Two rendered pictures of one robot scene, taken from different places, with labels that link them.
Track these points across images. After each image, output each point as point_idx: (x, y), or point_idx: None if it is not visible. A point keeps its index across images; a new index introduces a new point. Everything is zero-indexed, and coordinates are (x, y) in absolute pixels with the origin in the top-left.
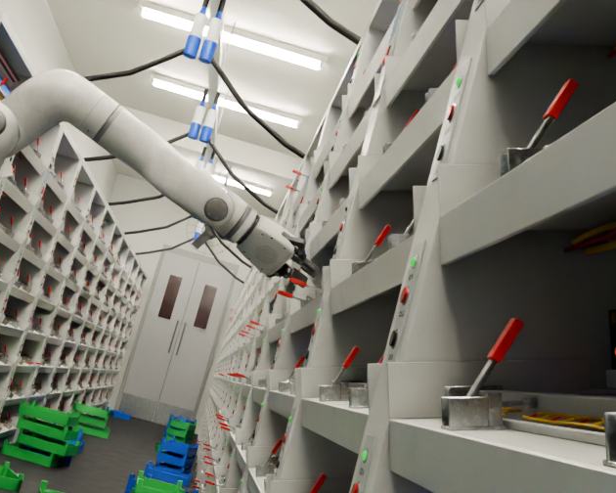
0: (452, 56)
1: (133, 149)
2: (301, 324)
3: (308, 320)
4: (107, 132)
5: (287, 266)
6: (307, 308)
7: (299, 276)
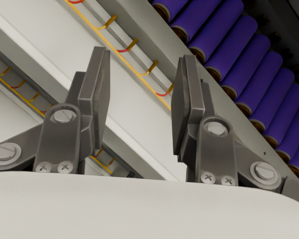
0: None
1: None
2: (3, 50)
3: (130, 162)
4: None
5: (79, 139)
6: (132, 153)
7: (104, 97)
